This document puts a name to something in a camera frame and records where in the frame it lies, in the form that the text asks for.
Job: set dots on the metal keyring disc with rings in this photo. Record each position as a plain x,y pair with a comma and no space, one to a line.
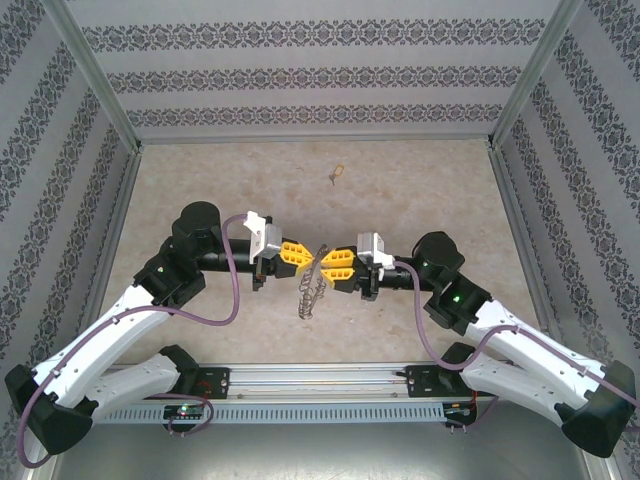
311,290

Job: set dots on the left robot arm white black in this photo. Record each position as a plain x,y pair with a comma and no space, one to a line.
95,345

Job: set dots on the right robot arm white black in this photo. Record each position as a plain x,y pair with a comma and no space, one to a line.
520,382

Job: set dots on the small controller board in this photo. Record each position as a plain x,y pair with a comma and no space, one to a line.
457,410
185,411

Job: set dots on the aluminium wall bottom rail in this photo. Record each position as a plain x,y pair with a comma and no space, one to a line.
131,175
315,138
519,225

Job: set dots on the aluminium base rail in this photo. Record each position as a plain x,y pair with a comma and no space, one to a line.
315,381

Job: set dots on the aluminium corner post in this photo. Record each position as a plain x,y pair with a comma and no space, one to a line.
96,75
533,75

